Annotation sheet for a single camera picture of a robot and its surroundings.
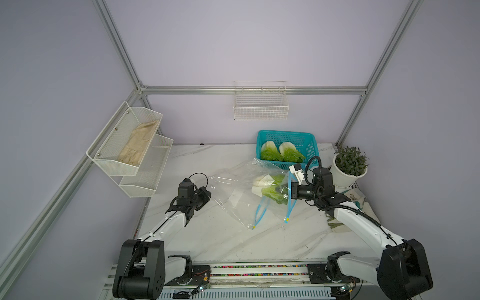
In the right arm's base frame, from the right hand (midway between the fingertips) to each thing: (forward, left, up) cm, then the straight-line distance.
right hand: (278, 192), depth 78 cm
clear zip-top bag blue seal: (+10, +14, -15) cm, 23 cm away
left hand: (+5, +31, -10) cm, 33 cm away
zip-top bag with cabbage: (-8, +1, -4) cm, 9 cm away
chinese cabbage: (+1, +2, +2) cm, 3 cm away
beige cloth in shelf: (+18, +61, +13) cm, 65 cm away
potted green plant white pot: (+16, -38, -2) cm, 41 cm away
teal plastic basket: (+36, -9, -11) cm, 39 cm away
